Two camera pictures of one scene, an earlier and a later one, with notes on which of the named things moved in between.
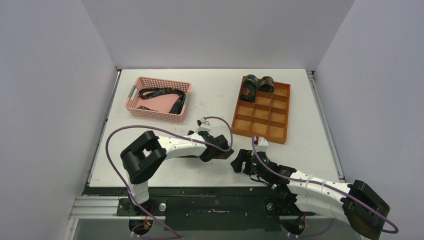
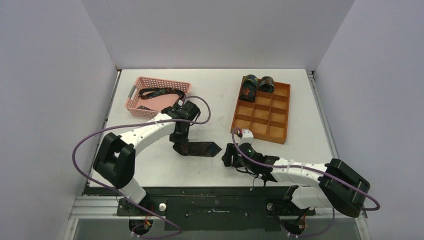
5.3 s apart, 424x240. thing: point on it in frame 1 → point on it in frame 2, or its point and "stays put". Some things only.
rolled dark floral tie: x=249 y=88 stays put
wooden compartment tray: x=267 y=117 stays put
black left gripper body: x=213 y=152 → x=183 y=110
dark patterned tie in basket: x=178 y=107 stays put
